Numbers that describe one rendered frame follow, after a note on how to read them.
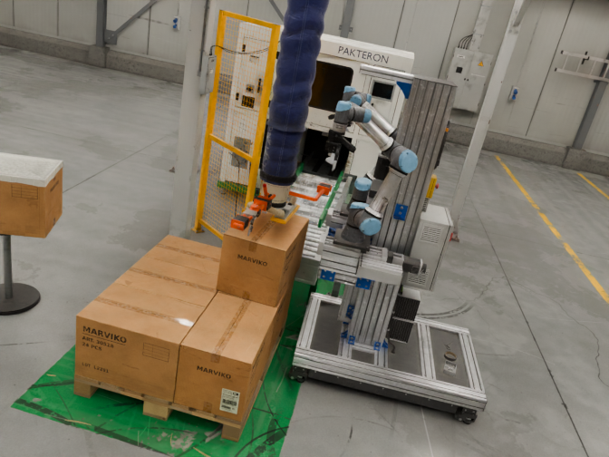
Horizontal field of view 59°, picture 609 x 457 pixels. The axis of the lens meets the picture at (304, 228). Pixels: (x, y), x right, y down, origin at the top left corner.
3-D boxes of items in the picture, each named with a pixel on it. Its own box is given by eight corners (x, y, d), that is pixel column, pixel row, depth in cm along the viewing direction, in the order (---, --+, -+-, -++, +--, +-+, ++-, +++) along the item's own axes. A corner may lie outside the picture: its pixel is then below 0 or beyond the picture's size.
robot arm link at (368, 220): (365, 229, 323) (411, 149, 309) (375, 240, 311) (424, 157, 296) (349, 223, 318) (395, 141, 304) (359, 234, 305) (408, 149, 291)
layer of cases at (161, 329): (163, 280, 415) (168, 234, 399) (287, 313, 404) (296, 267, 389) (74, 374, 305) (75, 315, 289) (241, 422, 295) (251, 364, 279)
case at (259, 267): (247, 253, 394) (256, 203, 379) (299, 268, 388) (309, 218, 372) (215, 289, 340) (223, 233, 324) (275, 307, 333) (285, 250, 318)
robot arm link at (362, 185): (349, 198, 369) (353, 179, 363) (354, 192, 380) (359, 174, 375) (365, 202, 365) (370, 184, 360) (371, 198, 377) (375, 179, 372)
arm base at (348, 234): (364, 236, 337) (368, 221, 333) (363, 245, 323) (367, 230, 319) (342, 230, 338) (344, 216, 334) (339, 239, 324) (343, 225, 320)
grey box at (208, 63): (207, 91, 449) (211, 53, 437) (213, 92, 448) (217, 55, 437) (198, 93, 431) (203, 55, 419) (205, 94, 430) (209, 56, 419)
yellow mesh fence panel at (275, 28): (189, 228, 543) (214, 8, 462) (198, 227, 550) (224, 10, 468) (238, 267, 487) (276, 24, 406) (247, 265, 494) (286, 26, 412)
